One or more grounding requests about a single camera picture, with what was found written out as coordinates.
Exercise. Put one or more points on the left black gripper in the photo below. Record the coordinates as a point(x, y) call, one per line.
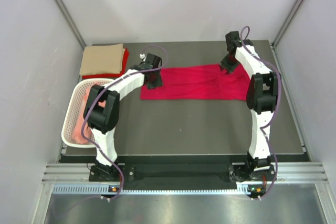
point(158, 83)

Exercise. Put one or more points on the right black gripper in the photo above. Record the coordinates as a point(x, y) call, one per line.
point(223, 65)

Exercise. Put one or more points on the crimson t shirt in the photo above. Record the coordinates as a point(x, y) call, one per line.
point(205, 82)

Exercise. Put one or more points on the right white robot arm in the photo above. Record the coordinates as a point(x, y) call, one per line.
point(262, 98)

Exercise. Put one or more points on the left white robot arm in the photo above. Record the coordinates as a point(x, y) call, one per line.
point(101, 115)

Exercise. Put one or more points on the folded red t shirt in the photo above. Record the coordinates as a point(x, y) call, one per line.
point(112, 75)

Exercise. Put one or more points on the folded beige t shirt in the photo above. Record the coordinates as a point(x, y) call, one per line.
point(102, 60)

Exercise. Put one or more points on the white plastic laundry basket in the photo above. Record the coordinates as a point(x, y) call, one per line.
point(73, 111)

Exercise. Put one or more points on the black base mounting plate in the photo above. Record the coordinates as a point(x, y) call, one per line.
point(184, 172)

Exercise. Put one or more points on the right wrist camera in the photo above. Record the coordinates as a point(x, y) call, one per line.
point(232, 41)

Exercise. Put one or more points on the right aluminium frame post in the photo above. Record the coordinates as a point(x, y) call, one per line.
point(285, 25)

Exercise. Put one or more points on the aluminium frame post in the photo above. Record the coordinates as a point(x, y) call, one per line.
point(285, 25)
point(70, 22)

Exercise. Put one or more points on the left aluminium frame post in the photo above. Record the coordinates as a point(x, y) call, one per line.
point(70, 22)

